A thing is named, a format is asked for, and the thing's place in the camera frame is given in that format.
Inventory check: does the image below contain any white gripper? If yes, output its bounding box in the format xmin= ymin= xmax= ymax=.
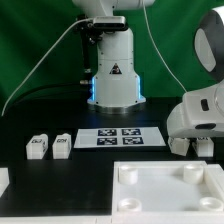
xmin=167 ymin=87 xmax=224 ymax=138

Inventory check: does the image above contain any white square tabletop part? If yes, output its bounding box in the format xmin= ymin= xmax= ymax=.
xmin=112 ymin=161 xmax=224 ymax=224

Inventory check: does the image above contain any grey camera on stand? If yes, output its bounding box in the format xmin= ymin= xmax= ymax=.
xmin=93 ymin=16 xmax=126 ymax=31

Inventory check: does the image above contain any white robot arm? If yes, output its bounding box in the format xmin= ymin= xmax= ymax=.
xmin=72 ymin=0 xmax=224 ymax=138

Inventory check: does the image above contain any black cable on table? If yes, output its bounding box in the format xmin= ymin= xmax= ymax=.
xmin=9 ymin=82 xmax=91 ymax=108

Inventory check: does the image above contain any white obstacle block left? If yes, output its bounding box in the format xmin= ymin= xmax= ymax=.
xmin=0 ymin=168 xmax=9 ymax=197

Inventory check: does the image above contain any white camera cable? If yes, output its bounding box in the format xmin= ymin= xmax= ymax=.
xmin=0 ymin=17 xmax=95 ymax=117

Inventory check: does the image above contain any white sheet with AprilTags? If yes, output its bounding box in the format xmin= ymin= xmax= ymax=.
xmin=74 ymin=127 xmax=166 ymax=149

